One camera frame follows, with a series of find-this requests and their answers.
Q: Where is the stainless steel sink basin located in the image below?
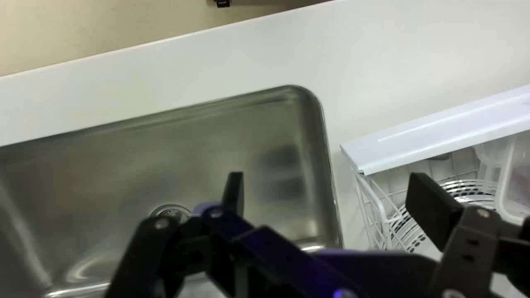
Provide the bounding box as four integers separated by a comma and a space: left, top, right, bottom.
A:
0, 82, 344, 298

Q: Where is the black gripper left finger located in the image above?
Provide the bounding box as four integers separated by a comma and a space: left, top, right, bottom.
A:
104, 170, 245, 298

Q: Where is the white wire dish rack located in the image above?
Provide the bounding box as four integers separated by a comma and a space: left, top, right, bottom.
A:
351, 157, 530, 256

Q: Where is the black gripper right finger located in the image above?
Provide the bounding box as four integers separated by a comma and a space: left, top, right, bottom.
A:
404, 170, 530, 298

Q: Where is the clear plastic container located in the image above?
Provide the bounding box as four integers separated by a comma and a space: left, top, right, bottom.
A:
475, 130, 530, 226

